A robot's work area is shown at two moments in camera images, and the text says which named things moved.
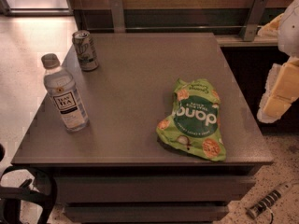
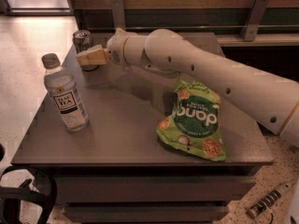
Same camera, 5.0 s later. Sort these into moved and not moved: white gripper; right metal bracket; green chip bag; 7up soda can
Moved: white gripper
Not moved: green chip bag; 7up soda can; right metal bracket
